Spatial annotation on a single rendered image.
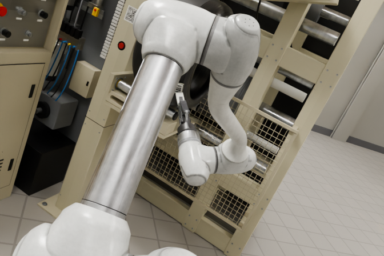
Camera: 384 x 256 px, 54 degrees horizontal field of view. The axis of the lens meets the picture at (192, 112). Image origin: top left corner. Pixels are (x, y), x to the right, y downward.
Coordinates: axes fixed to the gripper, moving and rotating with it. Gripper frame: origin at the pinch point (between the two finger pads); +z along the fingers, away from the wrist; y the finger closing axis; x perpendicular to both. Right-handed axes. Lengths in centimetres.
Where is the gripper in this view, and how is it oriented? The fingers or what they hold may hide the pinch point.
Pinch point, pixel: (180, 99)
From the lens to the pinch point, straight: 162.0
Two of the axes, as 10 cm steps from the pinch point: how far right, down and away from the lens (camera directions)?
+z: -1.7, -7.3, 6.6
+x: 9.8, -0.3, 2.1
